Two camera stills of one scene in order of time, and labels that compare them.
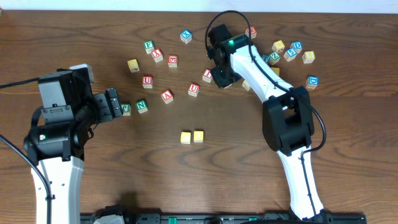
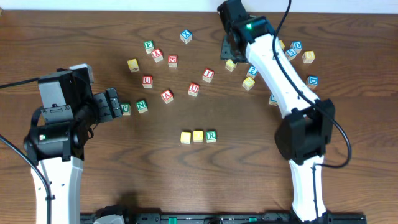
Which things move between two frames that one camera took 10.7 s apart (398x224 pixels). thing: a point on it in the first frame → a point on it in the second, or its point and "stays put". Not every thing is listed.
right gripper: x=222 y=79 → x=229 y=51
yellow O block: x=198 y=136 stays put
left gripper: x=112 y=102 stays put
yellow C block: x=185 y=137 stays put
